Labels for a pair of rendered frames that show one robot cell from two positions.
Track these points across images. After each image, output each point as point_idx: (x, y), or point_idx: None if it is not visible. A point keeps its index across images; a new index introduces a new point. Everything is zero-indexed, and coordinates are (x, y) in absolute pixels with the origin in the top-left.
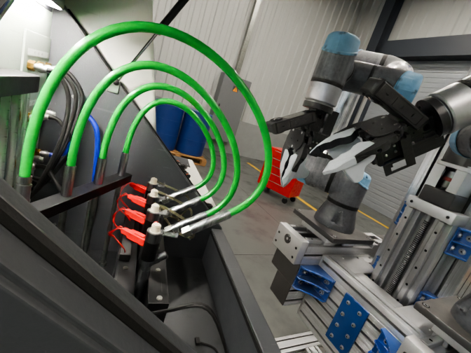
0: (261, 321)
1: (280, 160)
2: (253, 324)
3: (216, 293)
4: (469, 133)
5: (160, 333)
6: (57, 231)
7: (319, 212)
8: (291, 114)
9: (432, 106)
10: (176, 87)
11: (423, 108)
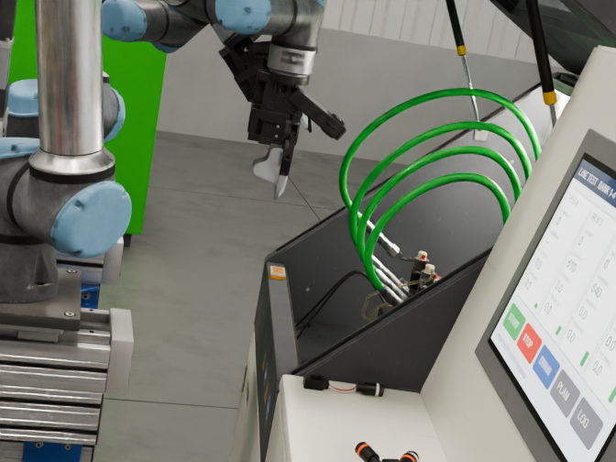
0: (277, 301)
1: (289, 170)
2: (288, 301)
3: None
4: (162, 22)
5: (423, 156)
6: (453, 141)
7: (54, 277)
8: (316, 104)
9: (260, 35)
10: (472, 146)
11: (253, 36)
